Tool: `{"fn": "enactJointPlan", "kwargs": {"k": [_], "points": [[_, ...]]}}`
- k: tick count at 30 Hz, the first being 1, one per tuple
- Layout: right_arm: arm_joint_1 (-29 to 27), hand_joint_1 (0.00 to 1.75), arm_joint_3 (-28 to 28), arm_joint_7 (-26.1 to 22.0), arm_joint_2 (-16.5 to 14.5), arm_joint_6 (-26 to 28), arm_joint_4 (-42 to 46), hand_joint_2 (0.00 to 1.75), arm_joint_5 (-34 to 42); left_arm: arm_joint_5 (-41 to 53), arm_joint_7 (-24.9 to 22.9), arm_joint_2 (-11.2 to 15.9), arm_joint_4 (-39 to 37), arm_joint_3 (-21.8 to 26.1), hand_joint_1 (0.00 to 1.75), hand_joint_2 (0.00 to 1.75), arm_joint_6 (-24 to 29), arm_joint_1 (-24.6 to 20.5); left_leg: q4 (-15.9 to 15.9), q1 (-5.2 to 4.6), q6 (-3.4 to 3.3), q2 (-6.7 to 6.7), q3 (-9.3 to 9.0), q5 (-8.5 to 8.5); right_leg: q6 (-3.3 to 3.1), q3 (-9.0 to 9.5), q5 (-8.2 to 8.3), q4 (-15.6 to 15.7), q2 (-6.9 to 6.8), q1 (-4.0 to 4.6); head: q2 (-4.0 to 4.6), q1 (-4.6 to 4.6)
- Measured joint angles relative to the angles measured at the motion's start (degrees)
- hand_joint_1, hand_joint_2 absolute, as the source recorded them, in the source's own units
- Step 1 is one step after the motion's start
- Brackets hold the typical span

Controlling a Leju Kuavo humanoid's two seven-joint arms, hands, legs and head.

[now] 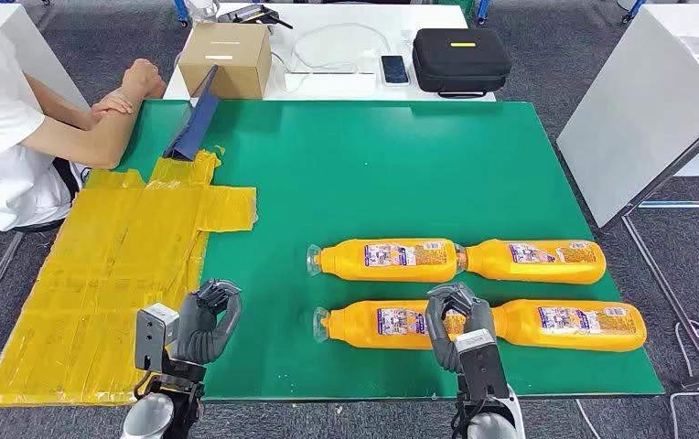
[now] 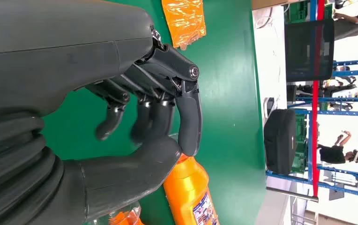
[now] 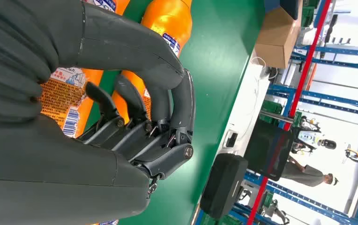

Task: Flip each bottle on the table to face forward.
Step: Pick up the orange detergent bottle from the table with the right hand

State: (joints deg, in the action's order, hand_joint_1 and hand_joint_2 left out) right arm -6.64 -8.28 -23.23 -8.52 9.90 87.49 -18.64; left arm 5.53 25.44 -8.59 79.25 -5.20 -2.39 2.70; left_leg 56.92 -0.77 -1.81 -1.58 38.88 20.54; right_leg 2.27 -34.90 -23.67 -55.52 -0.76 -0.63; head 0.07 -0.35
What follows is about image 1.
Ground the person's right hand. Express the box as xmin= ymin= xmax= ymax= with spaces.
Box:
xmin=121 ymin=59 xmax=167 ymax=102

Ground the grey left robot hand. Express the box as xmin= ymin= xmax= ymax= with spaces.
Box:
xmin=170 ymin=277 xmax=243 ymax=367

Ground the person's left hand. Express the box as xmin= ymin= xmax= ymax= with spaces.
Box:
xmin=90 ymin=89 xmax=135 ymax=121

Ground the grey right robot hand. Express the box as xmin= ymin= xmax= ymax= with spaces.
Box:
xmin=425 ymin=283 xmax=498 ymax=374

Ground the orange detergent bottle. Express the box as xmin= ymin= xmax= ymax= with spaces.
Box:
xmin=306 ymin=238 xmax=466 ymax=284
xmin=487 ymin=299 xmax=649 ymax=354
xmin=455 ymin=239 xmax=608 ymax=286
xmin=313 ymin=299 xmax=468 ymax=351

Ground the dark blue folder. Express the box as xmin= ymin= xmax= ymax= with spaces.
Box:
xmin=162 ymin=64 xmax=220 ymax=163

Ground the cardboard box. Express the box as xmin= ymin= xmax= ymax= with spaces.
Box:
xmin=178 ymin=22 xmax=273 ymax=102

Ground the clear plastic container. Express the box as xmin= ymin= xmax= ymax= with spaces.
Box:
xmin=187 ymin=0 xmax=220 ymax=24

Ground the white desk panel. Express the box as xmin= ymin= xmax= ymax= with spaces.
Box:
xmin=556 ymin=5 xmax=699 ymax=230
xmin=0 ymin=3 xmax=90 ymax=113

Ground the yellow tape sheet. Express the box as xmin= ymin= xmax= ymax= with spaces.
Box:
xmin=0 ymin=149 xmax=259 ymax=407

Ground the black handheld tool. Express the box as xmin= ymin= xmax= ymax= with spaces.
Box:
xmin=219 ymin=3 xmax=295 ymax=30

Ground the green table mat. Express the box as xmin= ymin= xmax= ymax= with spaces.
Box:
xmin=115 ymin=100 xmax=664 ymax=402

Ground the smartphone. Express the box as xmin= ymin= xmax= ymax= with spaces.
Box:
xmin=380 ymin=54 xmax=412 ymax=87

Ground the black zip case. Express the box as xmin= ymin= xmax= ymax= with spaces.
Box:
xmin=412 ymin=27 xmax=513 ymax=100

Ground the white table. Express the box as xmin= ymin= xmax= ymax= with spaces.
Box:
xmin=163 ymin=3 xmax=498 ymax=102

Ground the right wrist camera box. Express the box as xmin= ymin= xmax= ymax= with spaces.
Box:
xmin=453 ymin=328 xmax=511 ymax=402

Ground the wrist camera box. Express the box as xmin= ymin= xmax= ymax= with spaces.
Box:
xmin=134 ymin=304 xmax=179 ymax=372
xmin=453 ymin=328 xmax=511 ymax=402

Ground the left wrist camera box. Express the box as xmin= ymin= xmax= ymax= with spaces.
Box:
xmin=134 ymin=304 xmax=179 ymax=372

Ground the white cable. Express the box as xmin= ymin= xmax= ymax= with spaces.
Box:
xmin=270 ymin=23 xmax=393 ymax=77

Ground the grey metal desk frame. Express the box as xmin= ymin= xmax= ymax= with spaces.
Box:
xmin=597 ymin=79 xmax=699 ymax=392

